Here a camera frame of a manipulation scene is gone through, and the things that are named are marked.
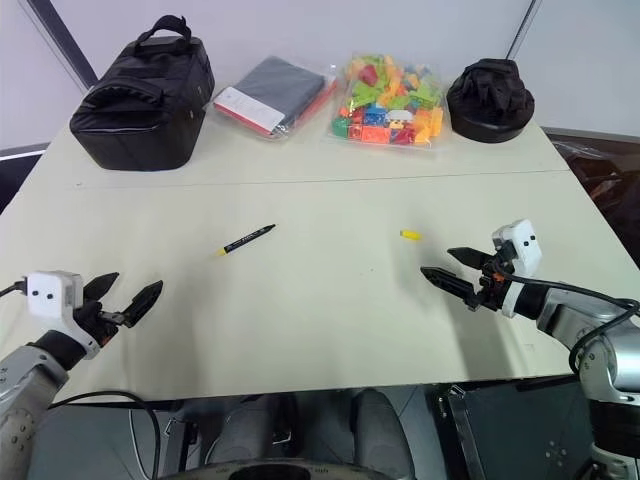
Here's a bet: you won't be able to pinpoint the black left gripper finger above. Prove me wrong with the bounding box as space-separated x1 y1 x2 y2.
120 280 165 329
82 272 121 303

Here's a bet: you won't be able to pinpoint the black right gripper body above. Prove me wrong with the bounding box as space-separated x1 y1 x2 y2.
473 251 516 314

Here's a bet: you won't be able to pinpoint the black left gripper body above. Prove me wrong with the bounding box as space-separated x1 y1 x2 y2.
73 298 128 348

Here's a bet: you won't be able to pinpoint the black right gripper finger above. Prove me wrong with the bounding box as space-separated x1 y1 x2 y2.
446 246 485 272
420 267 482 312

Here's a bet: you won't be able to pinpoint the black and yellow pen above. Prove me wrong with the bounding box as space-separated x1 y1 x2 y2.
215 223 277 259

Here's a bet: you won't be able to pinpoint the dark flat panel under table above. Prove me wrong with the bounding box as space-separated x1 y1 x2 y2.
433 375 596 480

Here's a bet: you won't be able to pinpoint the round black fabric pouch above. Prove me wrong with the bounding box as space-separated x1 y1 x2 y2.
445 58 536 144

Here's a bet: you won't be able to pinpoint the dark shiny bag beside table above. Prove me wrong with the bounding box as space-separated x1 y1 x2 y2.
552 139 640 241

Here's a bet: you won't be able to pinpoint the clear bag of toy bricks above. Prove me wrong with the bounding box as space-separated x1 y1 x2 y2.
325 50 447 153

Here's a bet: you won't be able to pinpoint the black fabric carry bag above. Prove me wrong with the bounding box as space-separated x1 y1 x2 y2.
69 14 217 172

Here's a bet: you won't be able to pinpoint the grey robot legs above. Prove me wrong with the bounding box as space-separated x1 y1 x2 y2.
204 388 416 480

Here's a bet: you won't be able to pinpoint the dark rounded robot torso rim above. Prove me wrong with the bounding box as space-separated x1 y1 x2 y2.
164 462 401 480

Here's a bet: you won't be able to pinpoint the clear bag with dark cloth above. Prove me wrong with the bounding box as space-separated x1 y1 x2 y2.
212 54 340 141

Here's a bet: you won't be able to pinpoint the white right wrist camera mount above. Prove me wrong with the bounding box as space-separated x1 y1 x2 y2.
491 218 544 319

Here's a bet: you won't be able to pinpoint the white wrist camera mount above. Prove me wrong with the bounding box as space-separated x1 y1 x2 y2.
491 218 544 319
26 271 102 361

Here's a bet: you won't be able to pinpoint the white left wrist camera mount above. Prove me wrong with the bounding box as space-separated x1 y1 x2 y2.
26 271 102 361

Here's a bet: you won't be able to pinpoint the black cable under table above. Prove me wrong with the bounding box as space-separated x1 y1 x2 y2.
48 390 162 480

